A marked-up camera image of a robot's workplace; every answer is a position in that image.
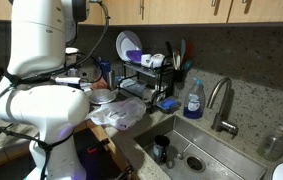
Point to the blue sponge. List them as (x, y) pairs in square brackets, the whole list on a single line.
[(167, 104)]

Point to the clear plastic container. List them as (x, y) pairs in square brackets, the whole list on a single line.
[(132, 87)]

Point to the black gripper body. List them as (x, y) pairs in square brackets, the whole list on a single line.
[(72, 61)]

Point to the red spatula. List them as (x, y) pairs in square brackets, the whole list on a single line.
[(189, 50)]

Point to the black cooking utensil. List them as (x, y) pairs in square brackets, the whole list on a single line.
[(169, 48)]

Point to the white mug with red print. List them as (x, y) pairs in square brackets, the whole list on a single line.
[(157, 60)]

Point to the small white plate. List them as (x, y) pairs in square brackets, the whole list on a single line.
[(102, 102)]

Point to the purple bowl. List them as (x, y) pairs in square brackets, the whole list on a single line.
[(134, 56)]

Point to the blue dish soap bottle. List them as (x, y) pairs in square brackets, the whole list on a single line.
[(194, 103)]

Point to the grey metal tumbler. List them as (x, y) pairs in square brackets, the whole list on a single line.
[(111, 80)]

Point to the brushed metal faucet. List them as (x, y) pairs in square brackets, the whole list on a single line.
[(219, 121)]

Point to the plain white cup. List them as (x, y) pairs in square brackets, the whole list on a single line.
[(146, 60)]

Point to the black mug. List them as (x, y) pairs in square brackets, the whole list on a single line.
[(161, 148)]

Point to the white plastic utensil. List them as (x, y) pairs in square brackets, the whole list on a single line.
[(176, 60)]

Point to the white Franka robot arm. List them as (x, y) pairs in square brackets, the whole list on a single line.
[(37, 40)]

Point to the white plastic bag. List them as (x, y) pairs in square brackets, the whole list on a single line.
[(121, 113)]

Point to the blue spatula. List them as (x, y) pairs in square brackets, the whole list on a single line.
[(183, 46)]

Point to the black utensil holder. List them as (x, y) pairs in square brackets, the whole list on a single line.
[(180, 78)]

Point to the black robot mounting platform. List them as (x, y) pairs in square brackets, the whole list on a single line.
[(94, 163)]

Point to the dark blue bottle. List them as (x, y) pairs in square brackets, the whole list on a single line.
[(105, 70)]

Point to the large white plate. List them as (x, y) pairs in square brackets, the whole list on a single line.
[(124, 43)]

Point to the clear glass on counter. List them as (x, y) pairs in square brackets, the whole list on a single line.
[(272, 146)]

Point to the stainless steel sink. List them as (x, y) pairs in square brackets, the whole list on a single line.
[(214, 150)]

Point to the reddish brown object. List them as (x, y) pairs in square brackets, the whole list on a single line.
[(100, 84)]

